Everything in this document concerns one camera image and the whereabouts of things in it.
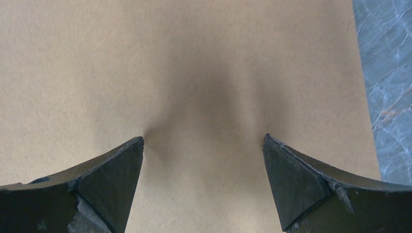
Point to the brown cardboard backing board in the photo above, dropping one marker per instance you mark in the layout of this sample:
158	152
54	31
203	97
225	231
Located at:
202	81

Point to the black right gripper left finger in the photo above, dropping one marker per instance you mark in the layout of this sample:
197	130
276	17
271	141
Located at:
92	197

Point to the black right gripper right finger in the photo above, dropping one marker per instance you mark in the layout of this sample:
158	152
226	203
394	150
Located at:
314	197

